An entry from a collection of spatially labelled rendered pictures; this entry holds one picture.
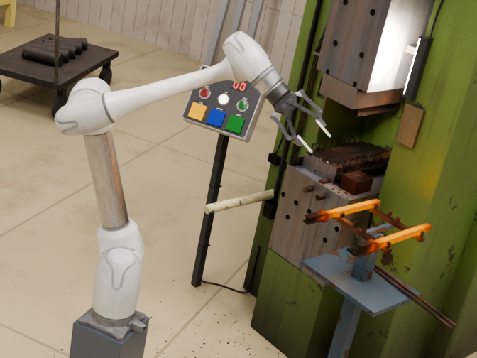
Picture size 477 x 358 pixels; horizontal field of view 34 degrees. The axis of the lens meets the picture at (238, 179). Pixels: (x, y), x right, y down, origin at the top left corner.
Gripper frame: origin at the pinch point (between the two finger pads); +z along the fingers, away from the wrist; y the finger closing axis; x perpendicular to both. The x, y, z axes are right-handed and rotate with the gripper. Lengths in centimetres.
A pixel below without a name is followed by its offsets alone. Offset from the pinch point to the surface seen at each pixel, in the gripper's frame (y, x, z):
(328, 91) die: -18, -97, -6
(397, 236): 0, -49, 52
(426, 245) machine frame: -7, -94, 73
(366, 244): 11, -36, 44
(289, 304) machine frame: 60, -118, 60
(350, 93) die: -24, -89, 1
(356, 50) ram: -37, -84, -11
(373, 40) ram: -44, -78, -10
